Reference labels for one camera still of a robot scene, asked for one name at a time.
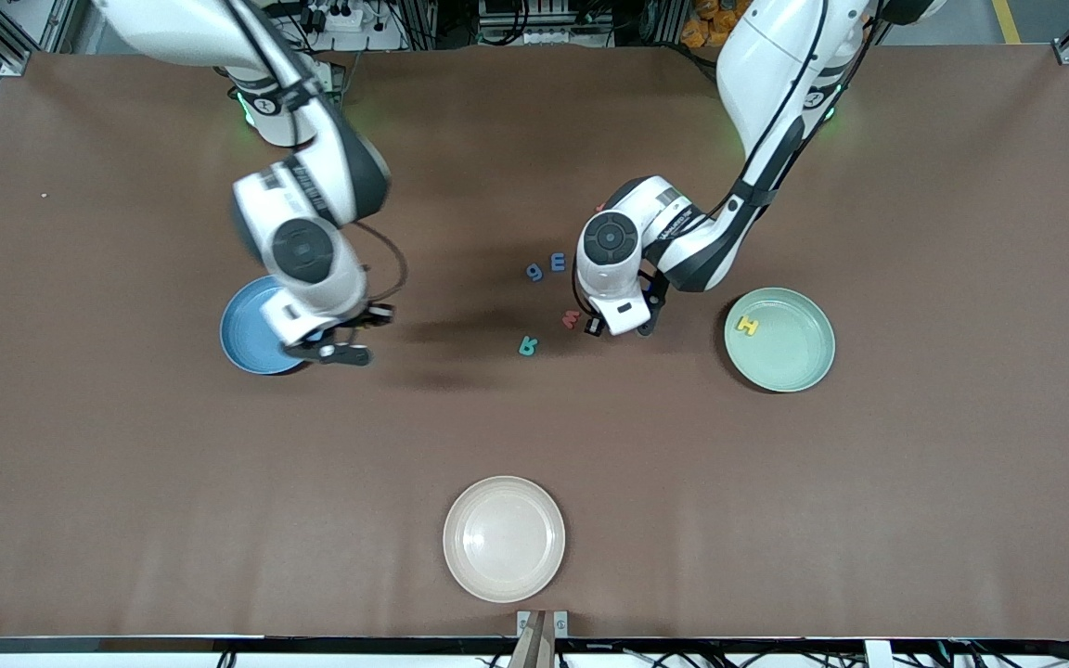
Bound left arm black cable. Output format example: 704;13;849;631
572;0;879;326

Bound brown camera mount post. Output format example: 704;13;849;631
507;612;557;668

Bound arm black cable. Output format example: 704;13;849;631
219;0;408;307
572;0;879;326

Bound orange packaged items pile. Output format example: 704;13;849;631
680;0;749;49

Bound beige plate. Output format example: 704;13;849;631
443;475;567;604

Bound dark equipment rack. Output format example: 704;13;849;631
405;0;684;49

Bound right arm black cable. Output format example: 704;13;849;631
219;0;408;307

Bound paper table cover sheet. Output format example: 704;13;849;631
0;45;1069;641

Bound light green plate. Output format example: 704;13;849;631
723;287;837;393

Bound blue plate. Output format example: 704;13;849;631
219;275;313;376

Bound metal mounting bracket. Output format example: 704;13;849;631
517;610;569;639

